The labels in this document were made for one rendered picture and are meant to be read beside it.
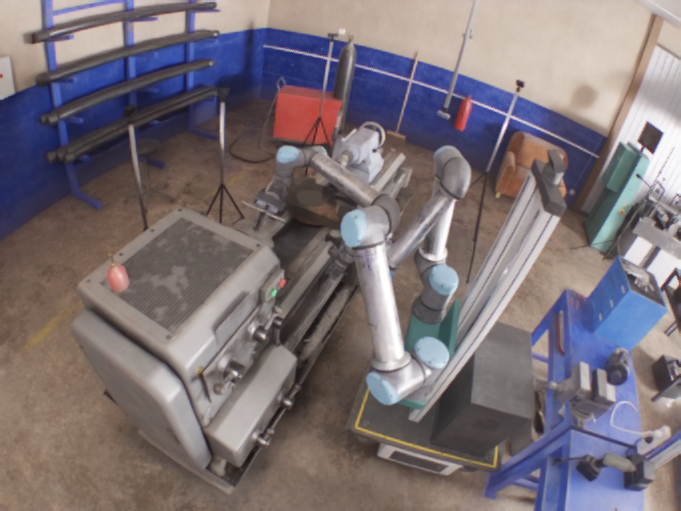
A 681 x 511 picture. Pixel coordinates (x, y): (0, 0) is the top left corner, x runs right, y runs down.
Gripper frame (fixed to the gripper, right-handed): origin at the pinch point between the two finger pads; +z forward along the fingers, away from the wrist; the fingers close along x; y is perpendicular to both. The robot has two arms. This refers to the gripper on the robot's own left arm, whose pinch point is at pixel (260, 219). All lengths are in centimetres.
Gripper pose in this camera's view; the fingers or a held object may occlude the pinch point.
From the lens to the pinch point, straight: 155.5
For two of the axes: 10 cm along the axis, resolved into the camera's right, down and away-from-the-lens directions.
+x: -8.8, -4.4, -1.9
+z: -2.1, 7.1, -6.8
